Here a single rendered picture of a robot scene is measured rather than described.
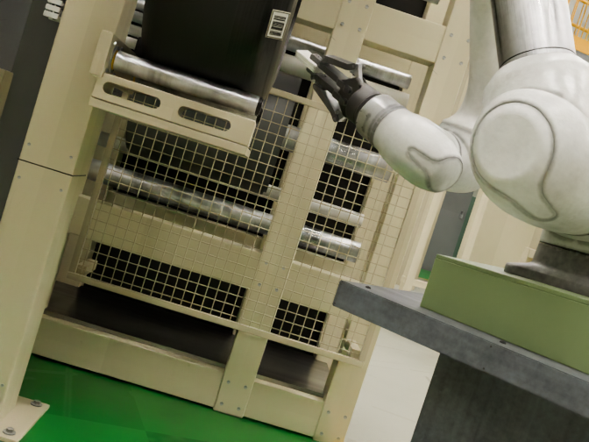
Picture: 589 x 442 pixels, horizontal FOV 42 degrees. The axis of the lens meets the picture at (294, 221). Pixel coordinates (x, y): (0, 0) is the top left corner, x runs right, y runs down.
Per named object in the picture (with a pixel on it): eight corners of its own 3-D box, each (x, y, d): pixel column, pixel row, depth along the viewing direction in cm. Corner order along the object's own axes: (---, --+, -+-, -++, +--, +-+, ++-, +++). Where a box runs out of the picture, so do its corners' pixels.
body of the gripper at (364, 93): (365, 94, 137) (335, 68, 142) (350, 133, 141) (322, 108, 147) (394, 92, 141) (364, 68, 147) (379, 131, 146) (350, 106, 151)
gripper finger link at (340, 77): (346, 96, 143) (349, 89, 142) (313, 66, 149) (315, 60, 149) (362, 95, 146) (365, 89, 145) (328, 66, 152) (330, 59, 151)
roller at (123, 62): (113, 46, 167) (116, 52, 171) (106, 65, 166) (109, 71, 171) (264, 95, 169) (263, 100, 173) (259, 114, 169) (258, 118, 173)
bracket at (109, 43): (88, 73, 163) (101, 29, 163) (122, 91, 203) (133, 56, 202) (103, 78, 163) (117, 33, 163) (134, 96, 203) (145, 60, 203)
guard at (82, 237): (66, 277, 218) (137, 43, 214) (67, 276, 220) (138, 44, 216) (362, 368, 223) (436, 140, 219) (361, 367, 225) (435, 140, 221)
